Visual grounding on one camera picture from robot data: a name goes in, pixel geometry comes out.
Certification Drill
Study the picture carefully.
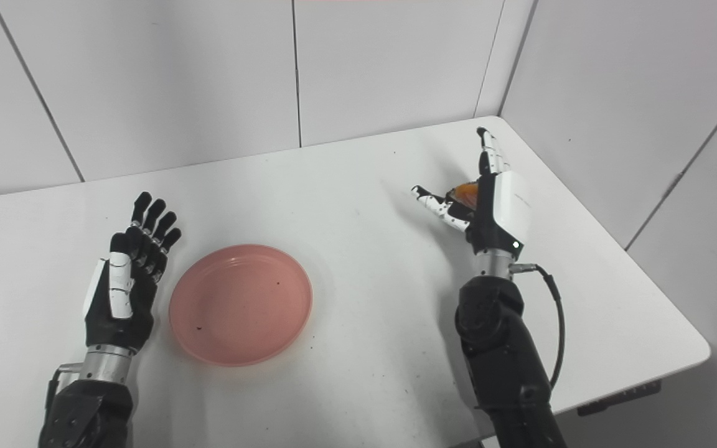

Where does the pink round plate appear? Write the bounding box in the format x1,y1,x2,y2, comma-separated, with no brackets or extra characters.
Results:
169,244,314,367

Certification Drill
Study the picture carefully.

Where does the cake slice with fruit topping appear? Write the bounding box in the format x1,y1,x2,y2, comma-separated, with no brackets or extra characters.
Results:
447,181,480,210

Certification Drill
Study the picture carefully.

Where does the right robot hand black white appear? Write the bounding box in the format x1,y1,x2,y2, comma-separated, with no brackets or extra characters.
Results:
411,127,532,259

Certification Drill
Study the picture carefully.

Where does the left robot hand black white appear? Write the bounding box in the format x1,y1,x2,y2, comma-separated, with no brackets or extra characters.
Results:
83,191,182,354

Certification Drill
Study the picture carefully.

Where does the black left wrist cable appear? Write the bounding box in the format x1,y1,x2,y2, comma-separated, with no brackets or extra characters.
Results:
46,365,80,411

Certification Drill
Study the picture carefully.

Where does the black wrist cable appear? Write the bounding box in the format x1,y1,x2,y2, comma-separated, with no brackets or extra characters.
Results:
508,263,566,390
46,365,80,411

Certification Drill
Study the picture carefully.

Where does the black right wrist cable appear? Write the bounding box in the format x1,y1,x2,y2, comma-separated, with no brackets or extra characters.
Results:
508,263,566,390

